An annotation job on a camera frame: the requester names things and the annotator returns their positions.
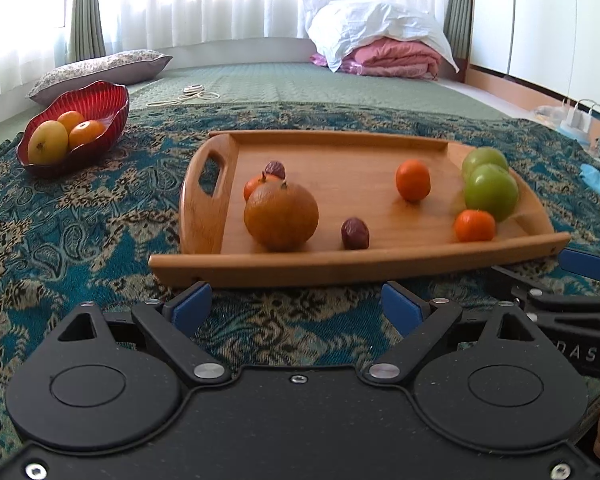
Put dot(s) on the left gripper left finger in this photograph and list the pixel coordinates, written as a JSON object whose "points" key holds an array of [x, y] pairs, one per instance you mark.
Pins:
{"points": [[186, 311]]}

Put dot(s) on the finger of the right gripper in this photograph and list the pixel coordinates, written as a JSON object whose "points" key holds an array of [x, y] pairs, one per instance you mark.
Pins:
{"points": [[580, 262]]}

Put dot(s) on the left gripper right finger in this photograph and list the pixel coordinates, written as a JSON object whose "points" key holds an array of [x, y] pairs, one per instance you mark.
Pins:
{"points": [[407, 312]]}

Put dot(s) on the green apple front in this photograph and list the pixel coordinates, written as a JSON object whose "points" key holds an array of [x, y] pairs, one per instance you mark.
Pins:
{"points": [[493, 189]]}

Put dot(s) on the green apple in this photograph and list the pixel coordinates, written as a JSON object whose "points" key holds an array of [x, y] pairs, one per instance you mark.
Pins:
{"points": [[482, 156], [493, 189]]}

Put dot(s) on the dark red jujube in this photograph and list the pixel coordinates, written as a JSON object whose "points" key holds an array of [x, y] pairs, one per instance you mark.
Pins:
{"points": [[355, 234]]}

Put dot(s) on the orange mandarin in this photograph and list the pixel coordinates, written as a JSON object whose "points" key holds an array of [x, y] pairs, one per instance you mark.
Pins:
{"points": [[413, 180]]}

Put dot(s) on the large orange pomegranate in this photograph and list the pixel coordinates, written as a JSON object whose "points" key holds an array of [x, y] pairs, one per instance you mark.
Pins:
{"points": [[281, 216]]}

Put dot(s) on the small orange tangerine with stem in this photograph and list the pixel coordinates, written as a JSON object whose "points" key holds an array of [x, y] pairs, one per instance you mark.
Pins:
{"points": [[255, 182]]}

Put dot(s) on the wrinkled red jujube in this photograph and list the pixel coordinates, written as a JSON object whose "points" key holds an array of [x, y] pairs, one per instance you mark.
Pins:
{"points": [[275, 168]]}

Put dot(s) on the blue paisley patterned blanket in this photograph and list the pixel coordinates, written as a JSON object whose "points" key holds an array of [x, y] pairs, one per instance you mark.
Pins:
{"points": [[89, 236]]}

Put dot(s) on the wooden serving tray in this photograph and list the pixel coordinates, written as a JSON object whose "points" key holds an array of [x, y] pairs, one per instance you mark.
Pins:
{"points": [[350, 174]]}

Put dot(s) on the orange in bowl front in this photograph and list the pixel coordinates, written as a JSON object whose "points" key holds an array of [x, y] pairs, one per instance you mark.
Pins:
{"points": [[85, 133]]}

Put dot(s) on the orange in bowl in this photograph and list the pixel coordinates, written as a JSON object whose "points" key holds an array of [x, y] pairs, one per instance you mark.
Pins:
{"points": [[70, 119], [85, 133]]}

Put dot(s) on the red glass fruit bowl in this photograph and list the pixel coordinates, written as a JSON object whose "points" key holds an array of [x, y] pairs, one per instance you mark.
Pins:
{"points": [[102, 101]]}

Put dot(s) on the yellow mango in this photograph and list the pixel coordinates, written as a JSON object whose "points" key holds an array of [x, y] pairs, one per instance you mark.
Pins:
{"points": [[48, 145]]}

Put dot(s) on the orange in bowl rear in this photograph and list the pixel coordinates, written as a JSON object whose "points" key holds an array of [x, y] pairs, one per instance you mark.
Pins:
{"points": [[70, 119]]}

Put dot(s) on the green quilted mat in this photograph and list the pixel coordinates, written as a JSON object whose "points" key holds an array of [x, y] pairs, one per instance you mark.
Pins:
{"points": [[300, 85]]}

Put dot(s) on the floral grey pillow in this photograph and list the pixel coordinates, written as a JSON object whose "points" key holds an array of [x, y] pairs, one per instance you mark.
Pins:
{"points": [[127, 67]]}

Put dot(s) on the green curtain right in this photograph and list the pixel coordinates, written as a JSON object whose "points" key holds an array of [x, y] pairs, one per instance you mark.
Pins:
{"points": [[457, 27]]}

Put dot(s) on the green curtain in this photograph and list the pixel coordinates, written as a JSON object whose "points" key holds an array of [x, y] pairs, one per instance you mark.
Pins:
{"points": [[457, 27], [86, 39]]}

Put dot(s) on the pink folded blanket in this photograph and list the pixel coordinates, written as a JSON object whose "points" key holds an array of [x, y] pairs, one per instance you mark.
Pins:
{"points": [[387, 57]]}

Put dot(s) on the green curtain left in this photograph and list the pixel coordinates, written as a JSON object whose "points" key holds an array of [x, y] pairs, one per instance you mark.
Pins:
{"points": [[86, 39]]}

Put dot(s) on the white crumpled bedding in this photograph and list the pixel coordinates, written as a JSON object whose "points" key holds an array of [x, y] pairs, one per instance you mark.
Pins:
{"points": [[341, 27]]}

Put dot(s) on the white charger with cable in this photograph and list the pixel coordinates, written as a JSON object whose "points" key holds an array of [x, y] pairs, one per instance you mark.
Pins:
{"points": [[582, 117]]}

